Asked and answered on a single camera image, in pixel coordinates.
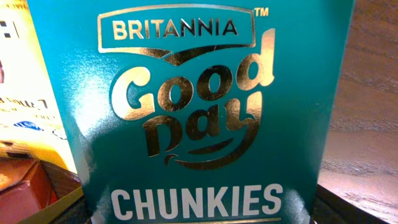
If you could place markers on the red Hello Panda box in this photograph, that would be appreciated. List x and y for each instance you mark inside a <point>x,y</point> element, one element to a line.
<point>25,189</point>

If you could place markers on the teal Chunkies cookie box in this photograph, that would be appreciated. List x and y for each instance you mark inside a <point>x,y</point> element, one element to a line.
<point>195,111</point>

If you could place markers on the yellow snack packet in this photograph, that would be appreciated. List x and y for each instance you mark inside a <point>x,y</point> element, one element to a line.
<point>30,121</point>

